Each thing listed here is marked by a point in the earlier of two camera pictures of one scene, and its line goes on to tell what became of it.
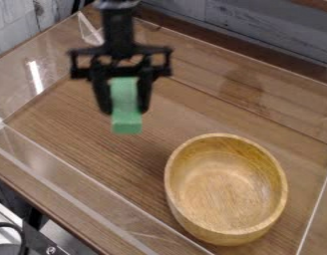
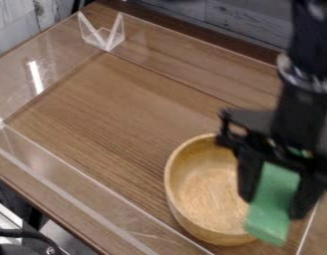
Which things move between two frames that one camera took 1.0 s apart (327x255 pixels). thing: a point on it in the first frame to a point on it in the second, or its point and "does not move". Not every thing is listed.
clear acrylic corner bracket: x=90 y=34 does not move
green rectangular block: x=126 y=107 to x=270 y=208
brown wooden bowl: x=226 y=187 does not move
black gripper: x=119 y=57 to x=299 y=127
